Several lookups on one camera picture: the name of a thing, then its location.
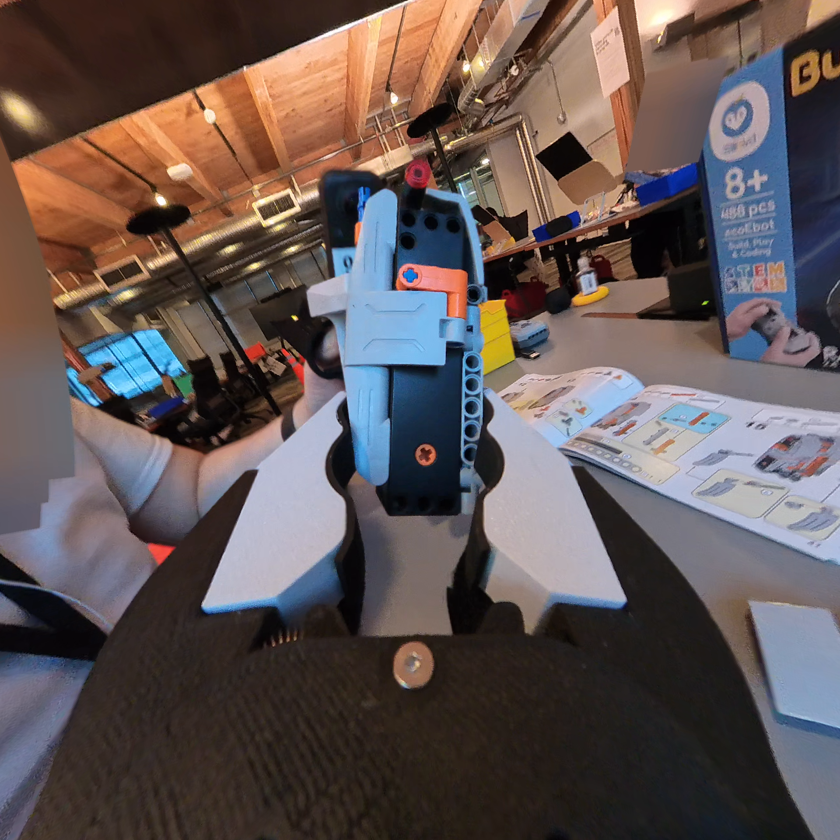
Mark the small clear bottle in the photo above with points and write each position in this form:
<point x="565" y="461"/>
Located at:
<point x="587" y="272"/>

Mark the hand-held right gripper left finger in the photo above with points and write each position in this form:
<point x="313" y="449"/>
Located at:
<point x="275" y="525"/>

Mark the grey building block model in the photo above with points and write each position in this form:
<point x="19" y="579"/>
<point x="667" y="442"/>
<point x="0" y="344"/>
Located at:
<point x="420" y="420"/>

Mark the large window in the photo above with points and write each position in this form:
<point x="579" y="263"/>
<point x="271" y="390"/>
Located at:
<point x="131" y="361"/>

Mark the white paper notice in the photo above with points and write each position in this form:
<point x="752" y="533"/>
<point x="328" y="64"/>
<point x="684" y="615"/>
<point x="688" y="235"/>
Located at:
<point x="610" y="52"/>

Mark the blue toy robot kit box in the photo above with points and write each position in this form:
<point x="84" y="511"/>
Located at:
<point x="768" y="229"/>

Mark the red bag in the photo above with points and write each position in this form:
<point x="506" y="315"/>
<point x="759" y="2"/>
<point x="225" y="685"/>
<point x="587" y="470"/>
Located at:
<point x="523" y="298"/>

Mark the grey battery hub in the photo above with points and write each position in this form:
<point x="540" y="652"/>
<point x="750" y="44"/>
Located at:
<point x="528" y="334"/>

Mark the grey desk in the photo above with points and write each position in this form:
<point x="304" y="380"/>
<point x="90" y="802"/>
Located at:
<point x="656" y="544"/>

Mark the long work table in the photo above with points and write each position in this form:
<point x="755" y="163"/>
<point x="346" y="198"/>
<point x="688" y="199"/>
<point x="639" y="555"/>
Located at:
<point x="623" y="220"/>

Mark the white instruction booklet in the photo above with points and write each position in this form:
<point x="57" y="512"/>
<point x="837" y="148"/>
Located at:
<point x="656" y="426"/>

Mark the black wristband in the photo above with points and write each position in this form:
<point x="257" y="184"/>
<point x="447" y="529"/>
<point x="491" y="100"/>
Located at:
<point x="289" y="425"/>

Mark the black charger box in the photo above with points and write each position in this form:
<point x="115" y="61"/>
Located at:
<point x="689" y="289"/>

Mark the person's white shirt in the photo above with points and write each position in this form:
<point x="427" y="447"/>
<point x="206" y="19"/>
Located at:
<point x="111" y="459"/>

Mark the person's left hand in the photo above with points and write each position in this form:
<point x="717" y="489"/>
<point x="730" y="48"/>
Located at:
<point x="318" y="403"/>

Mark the black monitor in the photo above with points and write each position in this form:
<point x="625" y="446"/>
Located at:
<point x="279" y="315"/>

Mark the blue storage bin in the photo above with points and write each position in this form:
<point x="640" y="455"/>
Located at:
<point x="666" y="184"/>

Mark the grey orange sticker sheet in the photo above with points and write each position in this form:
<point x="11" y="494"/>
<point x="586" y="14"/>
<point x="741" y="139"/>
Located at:
<point x="800" y="663"/>

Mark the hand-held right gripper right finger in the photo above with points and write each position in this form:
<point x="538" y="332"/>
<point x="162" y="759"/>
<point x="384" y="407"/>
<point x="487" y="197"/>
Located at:
<point x="551" y="525"/>

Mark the black round speaker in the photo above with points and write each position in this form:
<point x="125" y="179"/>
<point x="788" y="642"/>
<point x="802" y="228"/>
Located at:
<point x="559" y="302"/>

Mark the yellow tape roll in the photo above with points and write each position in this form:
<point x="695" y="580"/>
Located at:
<point x="589" y="298"/>

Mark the silver air duct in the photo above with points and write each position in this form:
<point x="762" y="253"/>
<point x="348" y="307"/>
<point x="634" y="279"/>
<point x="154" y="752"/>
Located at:
<point x="229" y="236"/>

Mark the yellow plastic bin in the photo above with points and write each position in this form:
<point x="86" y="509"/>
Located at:
<point x="497" y="334"/>

